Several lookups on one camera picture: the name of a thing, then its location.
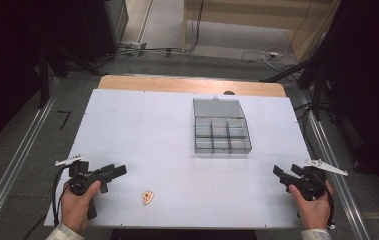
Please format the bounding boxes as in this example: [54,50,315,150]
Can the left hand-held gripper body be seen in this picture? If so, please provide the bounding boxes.
[54,154,109,220]

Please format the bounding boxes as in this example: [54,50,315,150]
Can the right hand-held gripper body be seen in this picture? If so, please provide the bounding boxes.
[290,158,349,202]

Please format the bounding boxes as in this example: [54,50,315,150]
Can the small orange trinket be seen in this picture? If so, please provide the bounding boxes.
[142,190,156,206]

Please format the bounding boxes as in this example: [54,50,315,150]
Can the clear plastic compartment box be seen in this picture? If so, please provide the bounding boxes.
[192,96,253,155]

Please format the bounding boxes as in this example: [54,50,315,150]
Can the person's right hand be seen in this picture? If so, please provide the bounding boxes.
[288,183,334,232]

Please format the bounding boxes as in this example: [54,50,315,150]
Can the person's left hand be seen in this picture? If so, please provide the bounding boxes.
[60,179,102,235]

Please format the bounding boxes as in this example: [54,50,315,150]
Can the black stand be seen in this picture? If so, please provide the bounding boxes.
[260,53,331,122]
[36,43,105,109]

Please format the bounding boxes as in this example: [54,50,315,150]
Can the dark cabinet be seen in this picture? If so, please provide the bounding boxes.
[48,0,130,63]

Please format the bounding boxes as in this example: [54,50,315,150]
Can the light wooden shelf unit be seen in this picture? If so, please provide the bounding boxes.
[181,0,343,63]

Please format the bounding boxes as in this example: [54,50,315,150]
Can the metal floor rail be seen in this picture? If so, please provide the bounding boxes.
[297,89,373,240]
[0,77,61,240]

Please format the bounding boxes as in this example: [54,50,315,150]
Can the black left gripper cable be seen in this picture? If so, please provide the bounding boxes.
[51,165,72,228]

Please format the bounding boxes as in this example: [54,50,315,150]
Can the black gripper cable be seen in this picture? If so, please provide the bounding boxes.
[313,173,337,231]
[51,165,72,228]

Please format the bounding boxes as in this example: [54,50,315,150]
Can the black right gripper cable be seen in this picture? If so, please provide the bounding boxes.
[313,173,337,231]

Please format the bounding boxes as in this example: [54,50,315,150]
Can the white cable with adapter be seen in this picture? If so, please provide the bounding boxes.
[240,48,289,64]

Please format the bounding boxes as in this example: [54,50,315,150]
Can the black floor cables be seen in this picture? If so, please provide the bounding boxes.
[96,0,206,68]

